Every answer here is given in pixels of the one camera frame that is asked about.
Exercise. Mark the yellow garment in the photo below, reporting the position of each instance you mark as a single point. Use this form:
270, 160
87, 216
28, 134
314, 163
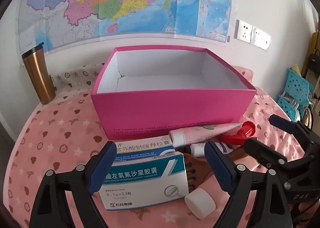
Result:
312, 43

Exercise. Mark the blue plastic basket rack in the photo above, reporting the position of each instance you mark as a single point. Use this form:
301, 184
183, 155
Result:
296, 85

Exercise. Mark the white blue cream tube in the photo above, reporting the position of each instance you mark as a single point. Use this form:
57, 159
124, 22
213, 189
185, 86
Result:
225, 148

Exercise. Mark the brown wooden comb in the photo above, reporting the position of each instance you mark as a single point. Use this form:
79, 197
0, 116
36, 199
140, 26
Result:
200, 168

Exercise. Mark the black handbag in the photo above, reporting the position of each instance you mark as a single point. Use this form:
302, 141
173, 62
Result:
315, 59

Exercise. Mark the white wall socket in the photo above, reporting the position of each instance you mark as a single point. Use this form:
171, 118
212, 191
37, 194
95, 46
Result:
256, 36
243, 30

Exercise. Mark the cream printed blanket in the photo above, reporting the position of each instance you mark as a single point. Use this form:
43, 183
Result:
75, 78

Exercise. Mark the white tape roll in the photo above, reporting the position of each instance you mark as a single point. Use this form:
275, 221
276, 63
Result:
200, 201

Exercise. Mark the bronze metal tumbler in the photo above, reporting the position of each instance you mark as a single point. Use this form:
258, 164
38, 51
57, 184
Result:
38, 78

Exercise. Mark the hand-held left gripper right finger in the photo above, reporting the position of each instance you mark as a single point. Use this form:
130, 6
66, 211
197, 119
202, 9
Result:
220, 165

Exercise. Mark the white teal medicine box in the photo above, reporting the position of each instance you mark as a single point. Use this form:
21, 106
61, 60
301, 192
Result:
150, 175

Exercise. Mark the colourful wall map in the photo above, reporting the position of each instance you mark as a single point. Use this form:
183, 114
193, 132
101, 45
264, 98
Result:
125, 0

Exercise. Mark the pink tube with green print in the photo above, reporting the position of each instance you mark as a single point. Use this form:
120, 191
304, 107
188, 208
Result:
215, 129

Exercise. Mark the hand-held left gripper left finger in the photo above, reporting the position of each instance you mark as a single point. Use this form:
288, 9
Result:
105, 165

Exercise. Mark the yellow pad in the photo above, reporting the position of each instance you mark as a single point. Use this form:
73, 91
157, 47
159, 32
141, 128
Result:
295, 68

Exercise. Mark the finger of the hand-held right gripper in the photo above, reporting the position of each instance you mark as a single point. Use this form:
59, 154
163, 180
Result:
281, 122
262, 151

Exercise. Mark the small white bottle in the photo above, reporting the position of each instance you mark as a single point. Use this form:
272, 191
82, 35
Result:
197, 150

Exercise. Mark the pink cardboard box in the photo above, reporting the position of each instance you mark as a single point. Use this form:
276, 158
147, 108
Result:
170, 108

